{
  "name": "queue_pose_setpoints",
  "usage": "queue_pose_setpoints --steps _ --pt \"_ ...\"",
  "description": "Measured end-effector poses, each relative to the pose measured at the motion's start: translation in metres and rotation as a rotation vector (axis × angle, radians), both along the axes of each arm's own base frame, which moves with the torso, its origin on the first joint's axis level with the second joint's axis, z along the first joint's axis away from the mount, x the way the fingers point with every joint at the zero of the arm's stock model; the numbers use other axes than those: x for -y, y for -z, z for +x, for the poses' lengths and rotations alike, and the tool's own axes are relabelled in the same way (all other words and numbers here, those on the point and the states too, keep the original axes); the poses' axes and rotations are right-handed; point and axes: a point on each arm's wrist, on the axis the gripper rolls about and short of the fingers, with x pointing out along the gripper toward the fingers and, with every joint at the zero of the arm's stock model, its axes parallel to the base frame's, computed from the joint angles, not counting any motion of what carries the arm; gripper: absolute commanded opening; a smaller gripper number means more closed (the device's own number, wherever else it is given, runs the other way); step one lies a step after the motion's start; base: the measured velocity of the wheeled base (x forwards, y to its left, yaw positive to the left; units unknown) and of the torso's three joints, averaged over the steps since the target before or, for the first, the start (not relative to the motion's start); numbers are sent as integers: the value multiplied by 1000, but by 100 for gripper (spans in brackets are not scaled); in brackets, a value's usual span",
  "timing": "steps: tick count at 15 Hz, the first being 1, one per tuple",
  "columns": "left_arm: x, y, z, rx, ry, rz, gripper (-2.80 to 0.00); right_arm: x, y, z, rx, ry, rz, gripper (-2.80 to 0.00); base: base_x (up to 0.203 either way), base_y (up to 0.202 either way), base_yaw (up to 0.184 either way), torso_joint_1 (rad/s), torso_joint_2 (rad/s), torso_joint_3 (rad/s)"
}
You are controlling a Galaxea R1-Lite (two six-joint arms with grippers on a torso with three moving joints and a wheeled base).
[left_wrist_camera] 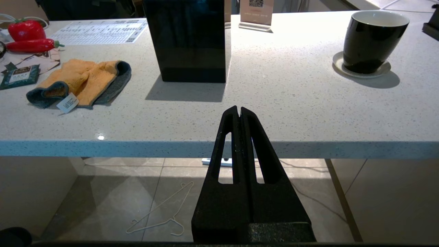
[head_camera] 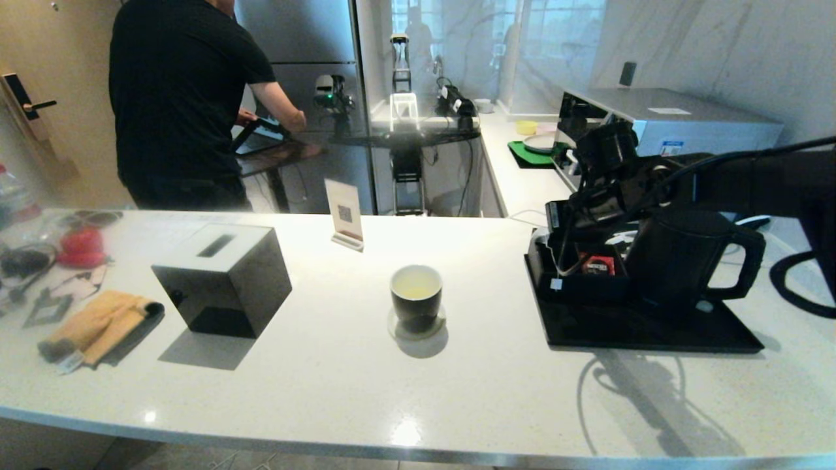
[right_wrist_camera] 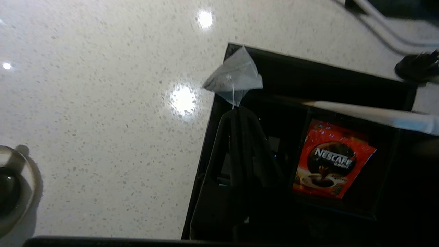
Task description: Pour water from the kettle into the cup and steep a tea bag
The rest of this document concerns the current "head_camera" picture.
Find black electric kettle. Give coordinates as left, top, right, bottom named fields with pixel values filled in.
left=624, top=208, right=767, bottom=319

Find dark green tea sachet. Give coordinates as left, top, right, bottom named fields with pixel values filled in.
left=22, top=294, right=74, bottom=329

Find red sachet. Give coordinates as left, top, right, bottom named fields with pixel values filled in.
left=581, top=255, right=617, bottom=277

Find black compartment sachet box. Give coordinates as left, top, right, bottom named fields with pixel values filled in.
left=525, top=228, right=632, bottom=303

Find white plate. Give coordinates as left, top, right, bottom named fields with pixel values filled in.
left=523, top=132, right=558, bottom=155

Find green mat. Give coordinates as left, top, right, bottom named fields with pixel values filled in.
left=507, top=138, right=570, bottom=170

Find black rectangular serving tray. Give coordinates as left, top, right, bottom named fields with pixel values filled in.
left=524, top=255, right=764, bottom=354

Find silver microwave oven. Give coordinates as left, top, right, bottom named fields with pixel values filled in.
left=555, top=87, right=784, bottom=216

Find black mug white inside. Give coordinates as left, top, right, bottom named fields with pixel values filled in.
left=390, top=264, right=444, bottom=332

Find black white robot stand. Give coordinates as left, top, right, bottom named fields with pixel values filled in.
left=389, top=31, right=426, bottom=216

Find white round saucer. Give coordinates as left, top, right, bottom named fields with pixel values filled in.
left=386, top=305, right=449, bottom=341

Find black curved desk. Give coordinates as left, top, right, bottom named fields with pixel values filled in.
left=332, top=124, right=483, bottom=148

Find QR code sign stand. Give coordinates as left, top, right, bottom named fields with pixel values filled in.
left=324, top=177, right=366, bottom=253

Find brown wooden table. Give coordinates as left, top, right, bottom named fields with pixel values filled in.
left=232, top=134, right=327, bottom=213

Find open laptop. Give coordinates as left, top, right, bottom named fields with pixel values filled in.
left=234, top=117, right=288, bottom=156

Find black cube tissue box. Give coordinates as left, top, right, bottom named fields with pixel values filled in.
left=151, top=222, right=293, bottom=339

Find silver refrigerator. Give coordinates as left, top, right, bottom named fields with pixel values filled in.
left=229, top=0, right=378, bottom=215

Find person in black shirt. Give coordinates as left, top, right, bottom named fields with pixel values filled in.
left=109, top=0, right=308, bottom=211

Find orange grey cleaning cloth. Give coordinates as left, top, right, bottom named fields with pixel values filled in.
left=37, top=289, right=166, bottom=375

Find red bell pepper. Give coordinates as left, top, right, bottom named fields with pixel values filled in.
left=55, top=227, right=107, bottom=269

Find beige patterned card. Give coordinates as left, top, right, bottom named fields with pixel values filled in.
left=46, top=264, right=110, bottom=302

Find clear water bottle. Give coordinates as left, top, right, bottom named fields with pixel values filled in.
left=0, top=163, right=39, bottom=223

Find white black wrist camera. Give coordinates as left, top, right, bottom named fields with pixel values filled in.
left=562, top=131, right=592, bottom=177

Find black hanging cable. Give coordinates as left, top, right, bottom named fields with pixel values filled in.
left=457, top=137, right=475, bottom=216

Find grey camera device green light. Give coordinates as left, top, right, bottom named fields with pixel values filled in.
left=313, top=72, right=357, bottom=125

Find black tangled cords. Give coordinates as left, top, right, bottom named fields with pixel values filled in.
left=0, top=242, right=58, bottom=304

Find black door handle lock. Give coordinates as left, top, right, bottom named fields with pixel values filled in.
left=1, top=72, right=57, bottom=141

